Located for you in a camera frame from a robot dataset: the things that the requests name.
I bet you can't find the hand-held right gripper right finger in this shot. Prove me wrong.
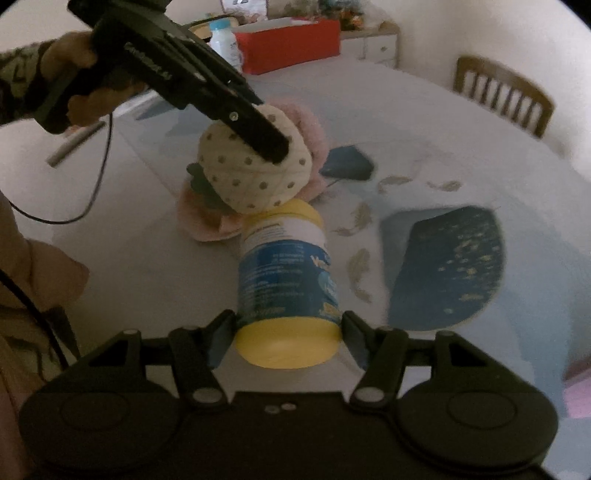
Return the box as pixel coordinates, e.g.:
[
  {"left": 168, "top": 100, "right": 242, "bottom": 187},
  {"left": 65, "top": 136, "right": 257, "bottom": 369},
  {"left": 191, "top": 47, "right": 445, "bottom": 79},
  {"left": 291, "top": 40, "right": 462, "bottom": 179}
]
[{"left": 339, "top": 310, "right": 494, "bottom": 408}]

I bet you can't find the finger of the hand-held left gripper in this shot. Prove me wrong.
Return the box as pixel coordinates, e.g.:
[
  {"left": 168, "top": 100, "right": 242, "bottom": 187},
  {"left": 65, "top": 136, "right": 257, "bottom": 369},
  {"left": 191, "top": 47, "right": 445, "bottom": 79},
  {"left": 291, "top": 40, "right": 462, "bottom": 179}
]
[
  {"left": 182, "top": 28, "right": 266, "bottom": 110},
  {"left": 185, "top": 88, "right": 290, "bottom": 165}
]

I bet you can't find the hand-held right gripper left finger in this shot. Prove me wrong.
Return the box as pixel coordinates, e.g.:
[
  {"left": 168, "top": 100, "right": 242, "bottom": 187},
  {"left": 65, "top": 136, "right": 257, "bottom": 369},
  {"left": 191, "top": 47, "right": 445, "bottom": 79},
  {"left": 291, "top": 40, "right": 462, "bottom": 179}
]
[{"left": 85, "top": 308, "right": 237, "bottom": 408}]

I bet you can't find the cream dotted pineapple plush toy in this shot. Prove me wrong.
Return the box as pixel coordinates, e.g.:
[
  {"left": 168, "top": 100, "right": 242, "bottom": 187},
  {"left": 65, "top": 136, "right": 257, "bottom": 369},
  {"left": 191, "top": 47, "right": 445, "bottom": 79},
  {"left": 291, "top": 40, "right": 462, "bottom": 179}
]
[{"left": 187, "top": 102, "right": 315, "bottom": 215}]

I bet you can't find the yellow bottle with blue label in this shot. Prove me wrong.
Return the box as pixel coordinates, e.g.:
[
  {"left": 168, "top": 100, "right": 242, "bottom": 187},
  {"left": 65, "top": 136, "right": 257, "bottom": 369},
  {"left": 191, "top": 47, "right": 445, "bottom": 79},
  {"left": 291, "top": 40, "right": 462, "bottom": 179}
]
[{"left": 233, "top": 199, "right": 343, "bottom": 370}]

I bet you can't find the person's left forearm camouflage sleeve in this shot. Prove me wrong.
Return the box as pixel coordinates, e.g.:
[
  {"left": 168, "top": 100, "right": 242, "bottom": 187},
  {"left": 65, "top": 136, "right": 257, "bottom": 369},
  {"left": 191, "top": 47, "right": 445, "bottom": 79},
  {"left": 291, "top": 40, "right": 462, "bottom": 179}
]
[{"left": 0, "top": 41, "right": 57, "bottom": 126}]

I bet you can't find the person's left hand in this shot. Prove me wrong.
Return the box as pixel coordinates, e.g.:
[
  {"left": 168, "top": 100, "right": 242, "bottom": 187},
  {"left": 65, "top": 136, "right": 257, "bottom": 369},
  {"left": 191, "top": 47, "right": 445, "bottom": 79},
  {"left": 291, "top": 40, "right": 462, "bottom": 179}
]
[{"left": 46, "top": 31, "right": 148, "bottom": 126}]

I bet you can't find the white bottle with blue cap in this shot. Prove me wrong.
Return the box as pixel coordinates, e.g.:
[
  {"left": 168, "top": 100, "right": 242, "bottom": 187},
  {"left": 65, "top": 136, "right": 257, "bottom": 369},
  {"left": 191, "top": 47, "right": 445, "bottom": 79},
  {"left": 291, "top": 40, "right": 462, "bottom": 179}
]
[{"left": 209, "top": 18, "right": 244, "bottom": 71}]

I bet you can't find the red box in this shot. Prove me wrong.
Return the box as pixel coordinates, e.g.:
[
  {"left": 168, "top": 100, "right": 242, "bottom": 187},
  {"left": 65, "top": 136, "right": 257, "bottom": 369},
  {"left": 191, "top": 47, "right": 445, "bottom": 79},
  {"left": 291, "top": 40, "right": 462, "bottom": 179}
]
[{"left": 231, "top": 17, "right": 342, "bottom": 75}]

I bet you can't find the dark blue flat pouch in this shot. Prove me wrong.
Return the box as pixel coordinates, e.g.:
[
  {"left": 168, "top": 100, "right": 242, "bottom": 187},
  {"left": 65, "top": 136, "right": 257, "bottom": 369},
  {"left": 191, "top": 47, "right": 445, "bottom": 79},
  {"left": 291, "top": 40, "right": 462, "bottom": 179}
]
[{"left": 318, "top": 145, "right": 376, "bottom": 182}]

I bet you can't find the grey pen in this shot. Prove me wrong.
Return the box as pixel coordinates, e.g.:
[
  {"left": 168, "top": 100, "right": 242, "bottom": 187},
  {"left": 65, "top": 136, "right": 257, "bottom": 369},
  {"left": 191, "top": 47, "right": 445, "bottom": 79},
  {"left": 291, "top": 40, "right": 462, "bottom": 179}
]
[{"left": 46, "top": 121, "right": 105, "bottom": 168}]

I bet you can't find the white drawer cabinet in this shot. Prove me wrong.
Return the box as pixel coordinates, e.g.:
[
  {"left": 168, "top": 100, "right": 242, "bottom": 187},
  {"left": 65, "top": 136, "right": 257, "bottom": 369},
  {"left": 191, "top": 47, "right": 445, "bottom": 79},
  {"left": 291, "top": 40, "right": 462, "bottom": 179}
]
[{"left": 339, "top": 21, "right": 402, "bottom": 70}]

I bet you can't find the colourful clutter on cabinet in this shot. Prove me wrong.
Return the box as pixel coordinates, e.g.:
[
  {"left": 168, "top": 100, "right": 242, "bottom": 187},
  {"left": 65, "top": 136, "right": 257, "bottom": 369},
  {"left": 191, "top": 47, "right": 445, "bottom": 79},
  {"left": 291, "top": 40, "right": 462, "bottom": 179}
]
[{"left": 318, "top": 0, "right": 393, "bottom": 34}]

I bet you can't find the person's beige clothing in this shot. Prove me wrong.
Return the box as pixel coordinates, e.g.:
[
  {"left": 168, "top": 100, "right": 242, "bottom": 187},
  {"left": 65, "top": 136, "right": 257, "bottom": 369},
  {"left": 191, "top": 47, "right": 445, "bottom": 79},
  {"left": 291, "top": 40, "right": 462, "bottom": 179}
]
[{"left": 0, "top": 194, "right": 90, "bottom": 480}]

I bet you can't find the wooden chair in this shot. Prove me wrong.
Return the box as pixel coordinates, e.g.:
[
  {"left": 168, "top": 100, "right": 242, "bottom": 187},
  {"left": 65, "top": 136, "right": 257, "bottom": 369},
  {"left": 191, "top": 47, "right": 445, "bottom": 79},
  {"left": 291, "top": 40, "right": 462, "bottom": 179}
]
[{"left": 452, "top": 55, "right": 555, "bottom": 139}]

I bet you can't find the black cable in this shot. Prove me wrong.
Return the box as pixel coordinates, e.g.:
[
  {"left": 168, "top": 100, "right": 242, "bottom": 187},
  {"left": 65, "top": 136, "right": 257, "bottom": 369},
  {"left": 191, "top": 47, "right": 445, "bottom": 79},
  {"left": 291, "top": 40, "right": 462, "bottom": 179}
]
[{"left": 0, "top": 113, "right": 114, "bottom": 226}]

